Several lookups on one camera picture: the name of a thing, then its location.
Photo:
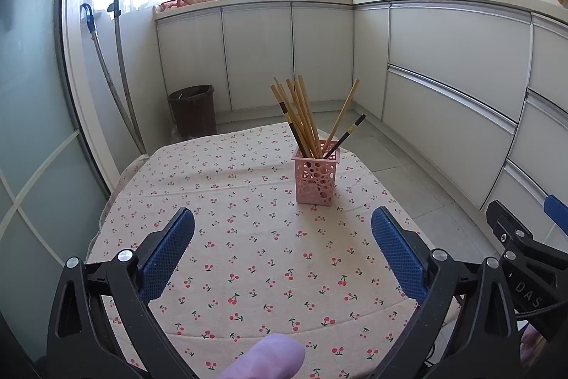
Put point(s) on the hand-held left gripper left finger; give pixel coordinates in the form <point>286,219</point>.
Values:
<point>168,254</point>

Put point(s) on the dark grip mop pole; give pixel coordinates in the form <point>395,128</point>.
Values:
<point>114,8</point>

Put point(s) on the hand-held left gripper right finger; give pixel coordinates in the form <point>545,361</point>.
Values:
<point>395,246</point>

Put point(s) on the blue grip mop pole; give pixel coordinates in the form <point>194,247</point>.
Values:
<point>86,12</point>

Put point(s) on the bundle of wooden chopsticks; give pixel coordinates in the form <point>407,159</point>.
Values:
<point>304,112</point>

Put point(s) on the person's left hand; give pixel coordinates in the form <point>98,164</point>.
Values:
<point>266,357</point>

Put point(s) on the frosted glass sliding door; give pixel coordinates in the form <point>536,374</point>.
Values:
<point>35,117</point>

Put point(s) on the brown trash bin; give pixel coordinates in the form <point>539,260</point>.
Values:
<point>193,112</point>

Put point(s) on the pink perforated utensil holder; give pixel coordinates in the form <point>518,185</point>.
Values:
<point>315,179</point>

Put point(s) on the white kitchen cabinets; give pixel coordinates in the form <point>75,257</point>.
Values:
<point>443,50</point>

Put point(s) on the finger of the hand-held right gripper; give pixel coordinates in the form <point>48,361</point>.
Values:
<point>558,210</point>
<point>510,226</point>

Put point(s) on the red plastic basket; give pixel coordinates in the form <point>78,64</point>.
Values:
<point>173,4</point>

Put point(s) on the person's right hand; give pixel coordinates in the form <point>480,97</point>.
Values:
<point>530,348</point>

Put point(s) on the cherry print tablecloth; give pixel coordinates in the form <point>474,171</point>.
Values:
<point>266,228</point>

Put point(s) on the black chopstick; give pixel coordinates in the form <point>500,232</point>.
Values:
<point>341,141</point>
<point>290,121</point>

